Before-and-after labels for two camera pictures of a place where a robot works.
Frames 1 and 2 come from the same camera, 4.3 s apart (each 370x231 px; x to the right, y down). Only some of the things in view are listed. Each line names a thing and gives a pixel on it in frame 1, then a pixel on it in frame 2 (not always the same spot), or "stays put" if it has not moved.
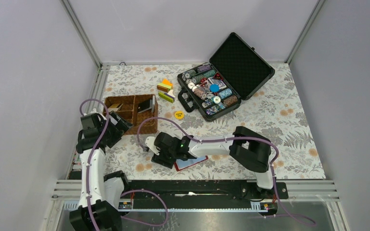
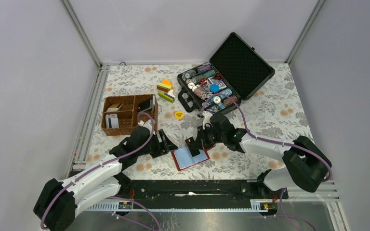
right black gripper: (160, 159) → (201, 137)
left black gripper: (120, 128) → (163, 147)
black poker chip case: (234, 73) stays put
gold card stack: (115, 107) stays put
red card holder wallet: (180, 164) stays put
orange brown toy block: (166, 85) stays put
